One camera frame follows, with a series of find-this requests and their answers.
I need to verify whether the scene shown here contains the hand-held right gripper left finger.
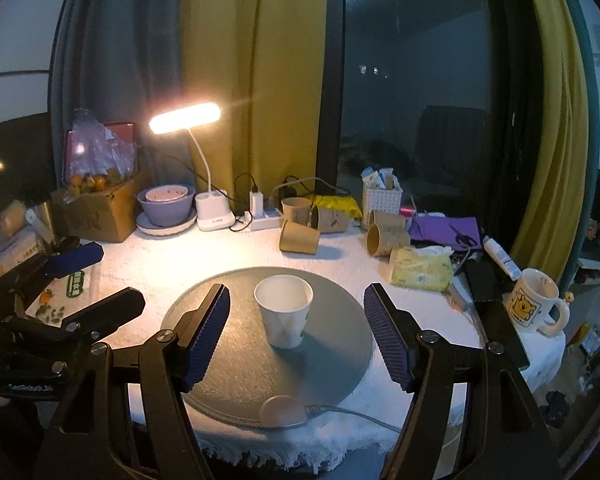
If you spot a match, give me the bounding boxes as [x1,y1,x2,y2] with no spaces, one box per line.
[32,283,231,480]

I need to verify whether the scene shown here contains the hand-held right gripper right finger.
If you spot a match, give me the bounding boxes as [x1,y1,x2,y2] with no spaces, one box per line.
[363,283,564,480]

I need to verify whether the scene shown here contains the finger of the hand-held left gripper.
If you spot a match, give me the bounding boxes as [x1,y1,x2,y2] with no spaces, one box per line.
[0,236,105,313]
[2,287,146,378]

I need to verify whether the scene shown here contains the white paper cup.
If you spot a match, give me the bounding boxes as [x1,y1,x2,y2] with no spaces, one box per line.
[254,276,314,350]

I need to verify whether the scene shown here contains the brown paper cup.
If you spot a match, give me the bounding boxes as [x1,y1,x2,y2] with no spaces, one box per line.
[281,197,313,225]
[279,221,322,254]
[368,210,411,233]
[366,223,412,259]
[310,205,351,234]

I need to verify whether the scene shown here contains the cardboard box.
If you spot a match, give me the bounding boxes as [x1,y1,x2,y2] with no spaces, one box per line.
[50,172,142,244]

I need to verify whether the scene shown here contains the white fringed tablecloth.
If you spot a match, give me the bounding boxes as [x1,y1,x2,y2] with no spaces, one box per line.
[87,220,567,476]

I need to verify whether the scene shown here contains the grey round mat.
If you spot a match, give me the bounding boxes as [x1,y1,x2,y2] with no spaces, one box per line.
[160,266,376,431]

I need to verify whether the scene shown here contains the yellow tissue pack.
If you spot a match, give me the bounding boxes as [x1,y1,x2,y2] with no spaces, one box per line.
[389,246,455,293]

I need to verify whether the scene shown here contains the pale plate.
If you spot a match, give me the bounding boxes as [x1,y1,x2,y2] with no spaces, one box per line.
[136,208,199,237]

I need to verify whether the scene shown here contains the purple bowl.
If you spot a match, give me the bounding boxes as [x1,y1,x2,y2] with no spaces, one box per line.
[137,186,197,227]

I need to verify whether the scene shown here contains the white mat controller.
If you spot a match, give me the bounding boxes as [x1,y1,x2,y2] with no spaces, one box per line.
[259,395,311,429]

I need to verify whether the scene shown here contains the plastic bag of oranges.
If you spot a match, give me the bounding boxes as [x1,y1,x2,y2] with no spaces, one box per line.
[62,107,139,196]

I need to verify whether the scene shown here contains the white inner bowl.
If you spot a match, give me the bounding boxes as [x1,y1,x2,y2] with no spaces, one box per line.
[145,186,190,204]

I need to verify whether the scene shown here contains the purple folder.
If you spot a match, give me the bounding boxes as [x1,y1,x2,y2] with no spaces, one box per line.
[409,215,483,249]

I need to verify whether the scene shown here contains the white desk lamp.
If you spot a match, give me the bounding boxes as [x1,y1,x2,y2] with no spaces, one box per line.
[148,102,237,232]

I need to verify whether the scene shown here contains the black scissors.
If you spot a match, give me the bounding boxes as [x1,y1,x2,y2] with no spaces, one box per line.
[449,224,479,249]

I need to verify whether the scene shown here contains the white power strip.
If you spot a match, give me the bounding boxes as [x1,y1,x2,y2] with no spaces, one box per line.
[250,209,284,232]

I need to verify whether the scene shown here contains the white slatted basket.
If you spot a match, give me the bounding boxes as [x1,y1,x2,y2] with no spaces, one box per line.
[362,180,404,231]

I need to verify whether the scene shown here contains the white tube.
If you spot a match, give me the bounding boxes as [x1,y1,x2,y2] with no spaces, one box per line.
[482,235,523,281]

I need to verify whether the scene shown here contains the yellow plastic bag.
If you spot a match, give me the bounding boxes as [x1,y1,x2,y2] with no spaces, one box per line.
[312,194,363,221]

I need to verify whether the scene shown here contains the white bear mug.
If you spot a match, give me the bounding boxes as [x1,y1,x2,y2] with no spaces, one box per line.
[502,268,571,337]

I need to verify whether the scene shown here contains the grey curtain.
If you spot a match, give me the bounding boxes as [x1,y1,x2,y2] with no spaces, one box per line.
[47,0,193,196]

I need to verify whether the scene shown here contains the yellow curtain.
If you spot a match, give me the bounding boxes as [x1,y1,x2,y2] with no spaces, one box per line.
[509,0,592,283]
[179,0,331,206]

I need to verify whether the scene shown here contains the teal curtain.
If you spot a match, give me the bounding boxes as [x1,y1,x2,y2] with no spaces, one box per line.
[555,0,600,261]

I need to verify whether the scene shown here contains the white mat cable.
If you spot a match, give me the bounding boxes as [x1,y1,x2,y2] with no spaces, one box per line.
[305,404,404,434]

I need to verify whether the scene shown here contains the black charger cable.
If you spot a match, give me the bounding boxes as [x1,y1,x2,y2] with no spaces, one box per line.
[229,173,261,233]

